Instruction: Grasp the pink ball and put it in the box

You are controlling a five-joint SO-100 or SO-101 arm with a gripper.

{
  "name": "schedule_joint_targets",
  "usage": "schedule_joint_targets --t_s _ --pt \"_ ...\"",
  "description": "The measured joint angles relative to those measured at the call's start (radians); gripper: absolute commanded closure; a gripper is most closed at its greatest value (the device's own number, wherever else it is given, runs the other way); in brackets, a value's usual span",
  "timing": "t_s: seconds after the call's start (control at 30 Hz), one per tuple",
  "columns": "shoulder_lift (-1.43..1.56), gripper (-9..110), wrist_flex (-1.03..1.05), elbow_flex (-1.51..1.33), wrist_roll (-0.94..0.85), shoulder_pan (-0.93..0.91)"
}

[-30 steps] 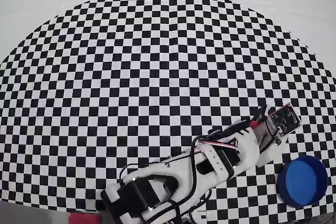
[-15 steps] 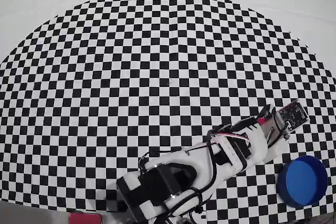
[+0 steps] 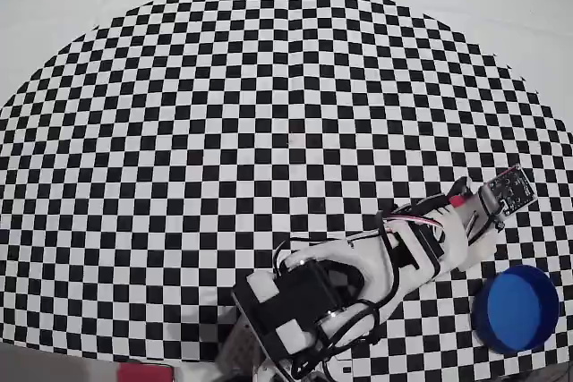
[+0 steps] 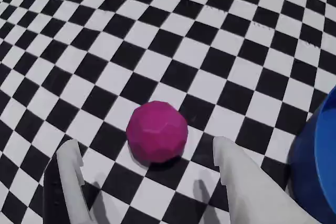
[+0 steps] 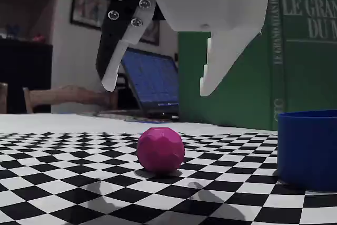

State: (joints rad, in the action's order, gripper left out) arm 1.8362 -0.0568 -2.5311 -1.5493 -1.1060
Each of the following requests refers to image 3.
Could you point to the black and white checkered mat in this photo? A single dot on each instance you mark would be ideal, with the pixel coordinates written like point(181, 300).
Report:
point(224, 87)

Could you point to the pink faceted ball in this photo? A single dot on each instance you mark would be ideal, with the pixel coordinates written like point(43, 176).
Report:
point(457, 201)

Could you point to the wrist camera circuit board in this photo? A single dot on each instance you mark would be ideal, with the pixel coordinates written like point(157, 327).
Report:
point(510, 189)

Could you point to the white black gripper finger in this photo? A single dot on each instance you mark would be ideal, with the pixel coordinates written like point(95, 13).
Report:
point(463, 186)

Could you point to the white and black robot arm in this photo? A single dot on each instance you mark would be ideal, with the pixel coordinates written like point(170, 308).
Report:
point(371, 265)

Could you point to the red flat object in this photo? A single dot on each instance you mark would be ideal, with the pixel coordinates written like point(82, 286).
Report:
point(143, 374)

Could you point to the round blue box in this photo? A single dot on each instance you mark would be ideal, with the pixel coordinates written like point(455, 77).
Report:
point(515, 310)

